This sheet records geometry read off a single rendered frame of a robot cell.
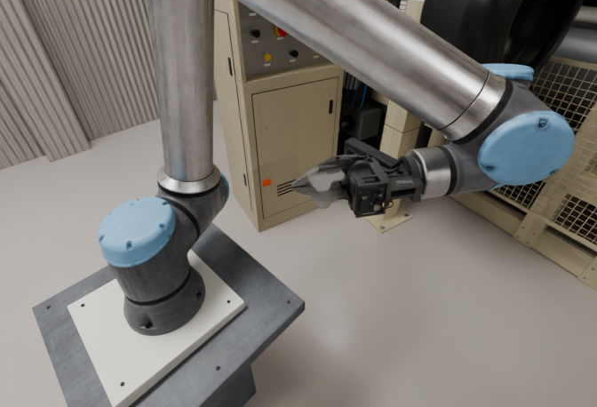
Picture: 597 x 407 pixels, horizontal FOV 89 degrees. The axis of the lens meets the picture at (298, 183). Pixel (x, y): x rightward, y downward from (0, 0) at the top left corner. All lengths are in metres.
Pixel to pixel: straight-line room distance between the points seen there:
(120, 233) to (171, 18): 0.41
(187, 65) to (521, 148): 0.52
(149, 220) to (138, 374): 0.32
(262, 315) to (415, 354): 0.85
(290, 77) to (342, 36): 1.10
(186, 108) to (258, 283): 0.50
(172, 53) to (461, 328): 1.52
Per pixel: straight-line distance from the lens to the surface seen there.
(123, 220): 0.72
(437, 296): 1.71
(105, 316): 0.93
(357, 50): 0.37
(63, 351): 0.96
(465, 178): 0.57
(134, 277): 0.72
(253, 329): 0.82
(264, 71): 1.44
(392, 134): 1.66
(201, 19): 0.61
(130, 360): 0.83
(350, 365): 1.44
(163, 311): 0.79
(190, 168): 0.72
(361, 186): 0.48
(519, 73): 0.54
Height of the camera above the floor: 1.32
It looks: 37 degrees down
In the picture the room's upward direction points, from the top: straight up
